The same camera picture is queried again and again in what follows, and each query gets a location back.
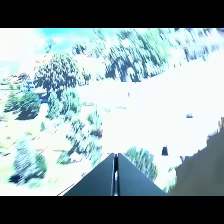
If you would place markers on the brown garment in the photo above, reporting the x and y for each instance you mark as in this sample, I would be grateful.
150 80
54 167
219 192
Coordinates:
203 170

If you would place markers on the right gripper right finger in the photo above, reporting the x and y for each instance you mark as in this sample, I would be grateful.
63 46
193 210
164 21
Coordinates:
136 181

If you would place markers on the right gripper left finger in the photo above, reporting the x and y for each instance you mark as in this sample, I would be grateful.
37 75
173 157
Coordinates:
100 180

